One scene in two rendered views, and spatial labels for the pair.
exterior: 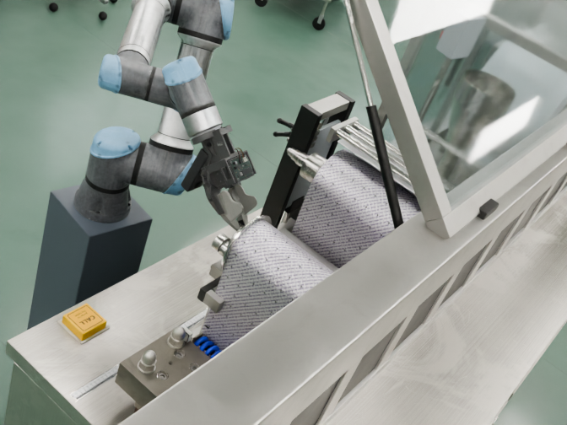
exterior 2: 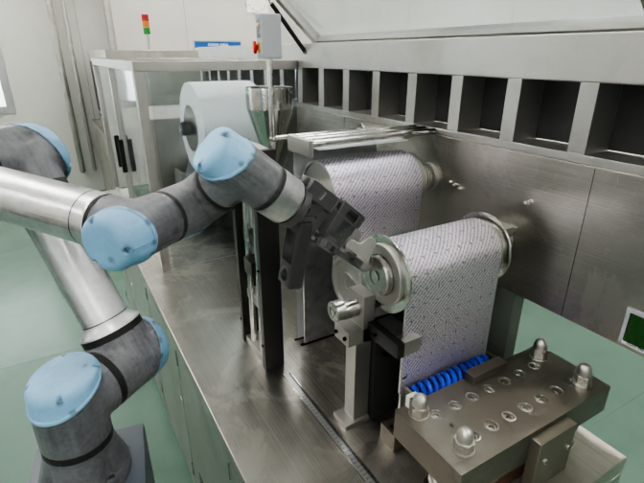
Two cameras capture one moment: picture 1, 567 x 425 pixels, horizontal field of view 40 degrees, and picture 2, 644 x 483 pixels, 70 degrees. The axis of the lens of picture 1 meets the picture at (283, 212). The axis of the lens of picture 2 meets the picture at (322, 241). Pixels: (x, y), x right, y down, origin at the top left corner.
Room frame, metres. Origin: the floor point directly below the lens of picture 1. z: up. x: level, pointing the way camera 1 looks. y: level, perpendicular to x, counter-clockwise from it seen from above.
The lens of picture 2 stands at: (0.91, 0.73, 1.62)
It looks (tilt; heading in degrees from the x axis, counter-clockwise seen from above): 22 degrees down; 305
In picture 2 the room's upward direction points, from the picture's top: straight up
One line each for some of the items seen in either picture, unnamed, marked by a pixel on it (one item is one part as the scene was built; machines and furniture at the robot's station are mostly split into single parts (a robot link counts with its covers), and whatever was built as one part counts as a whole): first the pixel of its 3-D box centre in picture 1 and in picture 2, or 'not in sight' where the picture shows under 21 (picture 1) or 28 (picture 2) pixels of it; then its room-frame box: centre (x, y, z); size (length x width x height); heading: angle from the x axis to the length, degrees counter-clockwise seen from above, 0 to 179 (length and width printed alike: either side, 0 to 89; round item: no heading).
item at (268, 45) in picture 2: not in sight; (265, 36); (1.73, -0.22, 1.66); 0.07 x 0.07 x 0.10; 52
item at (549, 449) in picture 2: not in sight; (550, 455); (0.92, 0.00, 0.96); 0.10 x 0.03 x 0.11; 65
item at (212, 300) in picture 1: (213, 301); (409, 344); (1.18, 0.07, 1.13); 0.04 x 0.02 x 0.03; 65
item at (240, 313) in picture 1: (252, 339); (448, 334); (1.14, -0.04, 1.11); 0.23 x 0.01 x 0.18; 65
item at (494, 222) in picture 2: not in sight; (481, 246); (1.14, -0.18, 1.25); 0.15 x 0.01 x 0.15; 155
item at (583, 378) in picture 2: not in sight; (584, 373); (0.90, -0.15, 1.05); 0.04 x 0.04 x 0.04
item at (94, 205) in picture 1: (105, 190); (81, 454); (1.62, 0.46, 0.95); 0.15 x 0.15 x 0.10
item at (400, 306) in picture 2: (246, 244); (384, 273); (1.24, 0.04, 1.25); 0.15 x 0.01 x 0.15; 155
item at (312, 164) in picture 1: (318, 171); not in sight; (1.48, -0.04, 1.33); 0.06 x 0.06 x 0.06; 65
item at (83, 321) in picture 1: (84, 321); not in sight; (1.20, 0.32, 0.91); 0.07 x 0.07 x 0.02; 65
